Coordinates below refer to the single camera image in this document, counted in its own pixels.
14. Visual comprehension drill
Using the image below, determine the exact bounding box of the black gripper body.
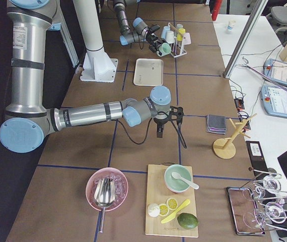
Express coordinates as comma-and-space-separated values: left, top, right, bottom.
146, 33, 162, 49
154, 114, 170, 126

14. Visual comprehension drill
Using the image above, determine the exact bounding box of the green cup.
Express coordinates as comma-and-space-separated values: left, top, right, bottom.
159, 42, 171, 56

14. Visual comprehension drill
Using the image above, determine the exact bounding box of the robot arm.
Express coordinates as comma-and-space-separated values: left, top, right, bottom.
113, 0, 171, 56
0, 1, 187, 153

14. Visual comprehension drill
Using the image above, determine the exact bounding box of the blue cup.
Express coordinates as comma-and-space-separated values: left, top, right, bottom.
161, 26, 170, 39

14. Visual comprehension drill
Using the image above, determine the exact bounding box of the beige cup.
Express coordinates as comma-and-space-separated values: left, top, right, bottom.
165, 31, 175, 44

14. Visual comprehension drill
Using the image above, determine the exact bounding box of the beige rabbit print tray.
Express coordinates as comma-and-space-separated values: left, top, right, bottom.
133, 58, 164, 87

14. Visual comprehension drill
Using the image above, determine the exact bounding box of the yellow cup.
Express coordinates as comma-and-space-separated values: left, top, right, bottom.
177, 28, 186, 41

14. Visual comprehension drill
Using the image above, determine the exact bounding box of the pink cup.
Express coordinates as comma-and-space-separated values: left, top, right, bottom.
182, 33, 191, 45

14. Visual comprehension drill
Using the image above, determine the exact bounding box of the grey cup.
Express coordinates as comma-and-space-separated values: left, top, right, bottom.
176, 24, 183, 30

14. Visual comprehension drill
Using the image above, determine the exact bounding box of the paper cup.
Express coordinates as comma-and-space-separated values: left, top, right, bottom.
226, 20, 236, 33

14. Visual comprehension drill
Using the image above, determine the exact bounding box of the black framed tray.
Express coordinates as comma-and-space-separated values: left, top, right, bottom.
226, 187, 265, 236

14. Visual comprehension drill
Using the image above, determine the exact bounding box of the white plastic spoon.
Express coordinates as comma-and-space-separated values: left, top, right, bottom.
171, 172, 199, 190

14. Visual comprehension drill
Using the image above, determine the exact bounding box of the folded grey cloth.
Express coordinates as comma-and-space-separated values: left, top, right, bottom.
206, 114, 227, 135

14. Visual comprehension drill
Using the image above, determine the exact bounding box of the wooden mug tree stand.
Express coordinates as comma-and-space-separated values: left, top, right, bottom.
212, 114, 257, 159

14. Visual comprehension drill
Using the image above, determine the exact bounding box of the pink and green bowl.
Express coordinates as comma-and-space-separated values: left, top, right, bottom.
164, 164, 192, 193

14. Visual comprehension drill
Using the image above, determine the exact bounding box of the lemon slice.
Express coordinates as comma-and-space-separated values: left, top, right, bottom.
159, 203, 170, 217
166, 198, 179, 211

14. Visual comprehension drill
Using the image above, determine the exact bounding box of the pink ice bowl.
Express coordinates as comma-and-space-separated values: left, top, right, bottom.
86, 167, 128, 212

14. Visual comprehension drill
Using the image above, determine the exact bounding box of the yellow plastic knife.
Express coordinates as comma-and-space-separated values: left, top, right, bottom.
161, 199, 191, 224

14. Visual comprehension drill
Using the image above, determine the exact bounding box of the black label box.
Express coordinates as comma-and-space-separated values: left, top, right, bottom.
246, 141, 268, 171

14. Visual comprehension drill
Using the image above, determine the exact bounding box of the green avocado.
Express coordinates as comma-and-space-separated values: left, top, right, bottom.
177, 213, 199, 229

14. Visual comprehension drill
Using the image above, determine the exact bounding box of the metal ice scoop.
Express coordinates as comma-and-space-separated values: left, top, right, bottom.
94, 178, 116, 233

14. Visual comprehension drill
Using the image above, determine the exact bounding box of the wine glass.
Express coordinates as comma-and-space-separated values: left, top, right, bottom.
243, 202, 286, 229
239, 173, 287, 201

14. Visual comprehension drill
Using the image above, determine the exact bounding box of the lower teach pendant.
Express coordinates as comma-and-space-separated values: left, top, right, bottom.
261, 85, 287, 118

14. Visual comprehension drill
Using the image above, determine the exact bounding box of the teach pendant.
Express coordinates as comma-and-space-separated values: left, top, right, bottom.
264, 58, 287, 87
261, 85, 287, 118

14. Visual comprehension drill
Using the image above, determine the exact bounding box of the upper teach pendant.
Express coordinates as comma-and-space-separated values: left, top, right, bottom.
264, 58, 287, 87

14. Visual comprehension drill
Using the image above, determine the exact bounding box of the white wire cup rack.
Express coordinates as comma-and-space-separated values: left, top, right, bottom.
169, 29, 187, 58

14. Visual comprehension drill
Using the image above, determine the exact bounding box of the wooden rack handle rod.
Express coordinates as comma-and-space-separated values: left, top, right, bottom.
168, 23, 184, 37

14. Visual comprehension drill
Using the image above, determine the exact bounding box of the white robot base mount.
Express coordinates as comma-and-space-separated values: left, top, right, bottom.
73, 1, 118, 83

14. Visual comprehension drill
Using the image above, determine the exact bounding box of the metal camera pole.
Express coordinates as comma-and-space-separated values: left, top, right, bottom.
223, 0, 268, 79

